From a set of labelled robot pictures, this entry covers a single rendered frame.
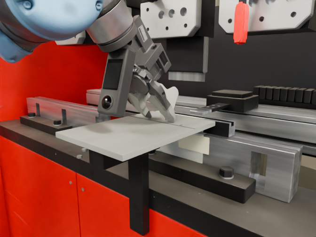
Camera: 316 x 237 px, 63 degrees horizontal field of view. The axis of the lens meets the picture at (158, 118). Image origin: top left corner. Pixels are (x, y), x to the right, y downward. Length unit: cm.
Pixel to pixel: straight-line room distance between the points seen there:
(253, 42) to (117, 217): 78
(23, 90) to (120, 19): 93
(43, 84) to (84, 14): 111
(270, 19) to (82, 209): 64
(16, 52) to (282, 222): 45
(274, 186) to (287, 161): 6
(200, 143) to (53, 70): 94
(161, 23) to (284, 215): 44
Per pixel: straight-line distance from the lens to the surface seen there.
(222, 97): 77
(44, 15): 22
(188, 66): 59
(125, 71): 43
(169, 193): 52
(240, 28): 46
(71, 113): 94
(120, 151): 37
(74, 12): 22
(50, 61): 134
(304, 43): 103
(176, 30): 57
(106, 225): 71
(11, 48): 36
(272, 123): 78
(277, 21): 48
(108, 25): 41
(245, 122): 81
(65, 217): 89
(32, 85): 131
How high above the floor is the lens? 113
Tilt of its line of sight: 13 degrees down
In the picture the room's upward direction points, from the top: straight up
